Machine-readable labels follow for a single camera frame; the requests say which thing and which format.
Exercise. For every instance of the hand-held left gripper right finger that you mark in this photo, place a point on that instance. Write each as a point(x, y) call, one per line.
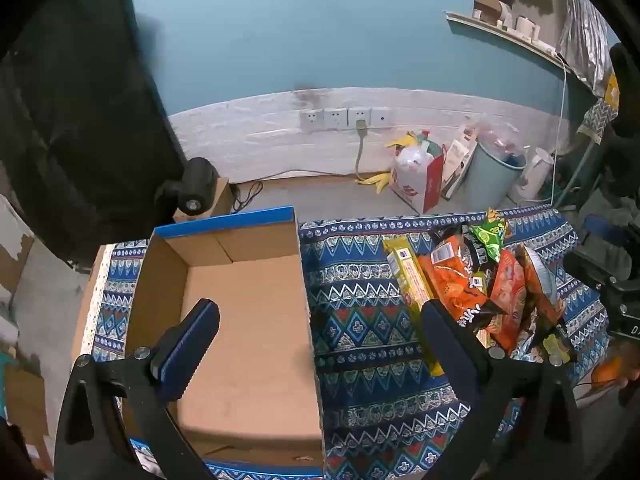
point(447, 350)

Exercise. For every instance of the white plastic bag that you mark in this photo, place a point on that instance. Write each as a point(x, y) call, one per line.
point(412, 162)

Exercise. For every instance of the orange chip bag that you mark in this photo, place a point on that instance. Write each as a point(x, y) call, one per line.
point(450, 282)

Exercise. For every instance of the white wall socket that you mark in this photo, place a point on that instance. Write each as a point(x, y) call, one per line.
point(382, 117)
point(335, 119)
point(311, 120)
point(359, 115)

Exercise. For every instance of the wall shelf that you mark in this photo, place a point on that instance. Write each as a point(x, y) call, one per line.
point(500, 32)

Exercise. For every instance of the small yellow candy packet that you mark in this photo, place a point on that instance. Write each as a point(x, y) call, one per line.
point(556, 349)

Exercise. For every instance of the orange snack packet silver lining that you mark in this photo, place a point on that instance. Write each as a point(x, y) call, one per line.
point(537, 270)

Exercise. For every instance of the pink plastic bag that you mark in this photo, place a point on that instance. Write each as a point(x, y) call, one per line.
point(497, 142)

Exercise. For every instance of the red and white bag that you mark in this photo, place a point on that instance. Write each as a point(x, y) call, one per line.
point(430, 187)

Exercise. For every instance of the black curtain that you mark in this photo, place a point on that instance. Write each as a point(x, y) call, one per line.
point(75, 110)

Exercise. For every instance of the long yellow cracker packet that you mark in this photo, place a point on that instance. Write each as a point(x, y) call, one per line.
point(407, 275)

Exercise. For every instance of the black snack bag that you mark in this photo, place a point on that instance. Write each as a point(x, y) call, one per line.
point(475, 252)

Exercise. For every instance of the blue patterned blanket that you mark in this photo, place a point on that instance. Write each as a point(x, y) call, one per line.
point(365, 310)

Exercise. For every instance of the banana peel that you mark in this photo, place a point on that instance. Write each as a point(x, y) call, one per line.
point(377, 180)
point(402, 141)

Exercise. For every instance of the flat cardboard pieces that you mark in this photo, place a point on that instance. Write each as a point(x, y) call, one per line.
point(22, 400)

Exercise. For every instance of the silver foil sheet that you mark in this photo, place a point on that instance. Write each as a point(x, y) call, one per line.
point(582, 35)

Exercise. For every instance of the green snack bag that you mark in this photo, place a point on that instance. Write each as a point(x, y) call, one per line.
point(487, 235)

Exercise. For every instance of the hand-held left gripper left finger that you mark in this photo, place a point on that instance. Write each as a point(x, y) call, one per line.
point(192, 345)

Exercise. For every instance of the light blue bin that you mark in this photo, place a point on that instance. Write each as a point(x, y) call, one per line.
point(487, 182)

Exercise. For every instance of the white and red paper packet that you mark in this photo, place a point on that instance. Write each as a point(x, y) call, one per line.
point(457, 160)

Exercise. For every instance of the person's right hand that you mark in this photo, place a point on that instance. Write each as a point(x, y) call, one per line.
point(630, 378)

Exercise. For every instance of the small brown cardboard box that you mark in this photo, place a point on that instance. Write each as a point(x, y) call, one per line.
point(223, 195)

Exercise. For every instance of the red-orange snack packet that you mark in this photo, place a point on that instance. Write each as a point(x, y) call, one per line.
point(507, 290)

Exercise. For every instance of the white kettle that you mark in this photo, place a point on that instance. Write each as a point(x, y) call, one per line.
point(532, 175)

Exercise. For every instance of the cardboard box with blue rim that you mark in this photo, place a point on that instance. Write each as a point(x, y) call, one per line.
point(250, 335)

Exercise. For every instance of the grey chevron cloth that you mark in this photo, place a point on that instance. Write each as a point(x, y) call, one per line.
point(597, 120)

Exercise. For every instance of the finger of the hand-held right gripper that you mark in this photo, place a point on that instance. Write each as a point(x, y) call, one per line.
point(597, 266)

